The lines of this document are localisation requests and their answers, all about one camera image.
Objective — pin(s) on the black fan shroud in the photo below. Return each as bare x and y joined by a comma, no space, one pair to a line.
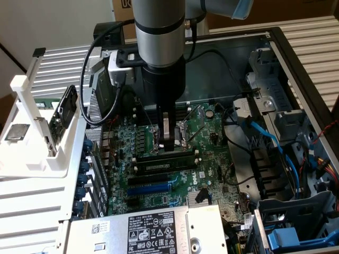
267,169

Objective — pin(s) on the printed cardboard box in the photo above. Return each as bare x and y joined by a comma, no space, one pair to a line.
121,13

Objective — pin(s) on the blue plastic disk bracket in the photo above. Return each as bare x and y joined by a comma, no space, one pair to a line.
283,236

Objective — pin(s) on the round coin battery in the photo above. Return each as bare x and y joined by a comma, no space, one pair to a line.
210,113

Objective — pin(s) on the silver finned heatsink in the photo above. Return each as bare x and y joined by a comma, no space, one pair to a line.
192,198

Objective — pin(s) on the black disk drive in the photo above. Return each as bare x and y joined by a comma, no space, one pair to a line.
68,104

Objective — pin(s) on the grey metal disk bay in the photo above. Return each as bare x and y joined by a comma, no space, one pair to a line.
267,87

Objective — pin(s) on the open black PC case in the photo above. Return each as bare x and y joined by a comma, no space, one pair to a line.
212,79

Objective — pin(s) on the silver power supply unit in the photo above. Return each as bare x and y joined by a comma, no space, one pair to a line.
111,238

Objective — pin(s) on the small black post cap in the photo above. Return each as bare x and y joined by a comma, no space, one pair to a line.
39,52

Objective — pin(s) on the CPU socket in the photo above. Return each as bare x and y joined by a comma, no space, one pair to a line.
182,132

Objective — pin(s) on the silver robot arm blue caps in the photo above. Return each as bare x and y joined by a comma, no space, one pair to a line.
159,39

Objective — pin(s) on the blue slot latch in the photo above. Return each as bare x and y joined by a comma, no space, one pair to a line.
79,207
80,192
88,145
84,166
82,179

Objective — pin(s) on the silver CPU chip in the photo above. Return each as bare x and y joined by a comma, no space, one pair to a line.
17,131

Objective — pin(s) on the plain cardboard box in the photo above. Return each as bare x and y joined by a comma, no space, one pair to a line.
291,10

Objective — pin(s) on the long black expansion slot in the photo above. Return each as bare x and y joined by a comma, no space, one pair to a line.
148,180

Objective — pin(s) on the green graphics card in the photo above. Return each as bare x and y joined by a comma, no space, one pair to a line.
57,129

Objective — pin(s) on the white plastic parts rack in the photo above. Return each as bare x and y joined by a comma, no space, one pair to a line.
57,169

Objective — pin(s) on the grey slotted disk bay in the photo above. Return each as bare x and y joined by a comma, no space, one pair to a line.
291,211

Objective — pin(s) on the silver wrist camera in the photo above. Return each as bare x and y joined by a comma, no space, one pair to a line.
116,71

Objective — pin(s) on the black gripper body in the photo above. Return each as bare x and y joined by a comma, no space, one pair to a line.
164,84

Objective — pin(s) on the long blue expansion slot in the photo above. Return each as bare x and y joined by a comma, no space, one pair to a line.
148,190

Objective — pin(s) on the green motherboard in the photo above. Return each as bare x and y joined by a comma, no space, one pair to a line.
212,164

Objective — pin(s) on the thin metal locking lever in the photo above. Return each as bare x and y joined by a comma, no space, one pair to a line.
190,114
197,132
145,114

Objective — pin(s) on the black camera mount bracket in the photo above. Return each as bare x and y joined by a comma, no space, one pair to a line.
124,62

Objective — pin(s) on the silver rear port block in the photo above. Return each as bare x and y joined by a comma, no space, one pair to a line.
106,143

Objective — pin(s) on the black box device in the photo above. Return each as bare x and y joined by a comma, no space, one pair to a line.
116,37

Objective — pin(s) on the short black expansion slot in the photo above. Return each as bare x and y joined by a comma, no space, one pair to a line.
133,202

